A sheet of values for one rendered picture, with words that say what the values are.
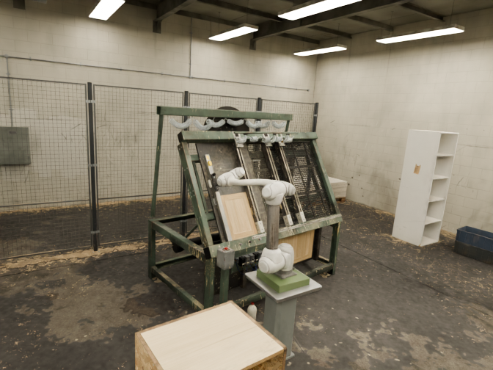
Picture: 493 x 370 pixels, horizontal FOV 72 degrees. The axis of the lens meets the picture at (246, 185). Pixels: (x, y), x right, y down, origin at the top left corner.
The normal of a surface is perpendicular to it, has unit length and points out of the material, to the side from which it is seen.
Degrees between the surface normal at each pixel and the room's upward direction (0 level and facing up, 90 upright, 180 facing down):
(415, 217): 90
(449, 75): 90
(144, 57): 90
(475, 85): 90
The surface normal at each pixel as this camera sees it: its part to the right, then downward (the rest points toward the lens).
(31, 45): 0.53, 0.22
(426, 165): -0.85, 0.06
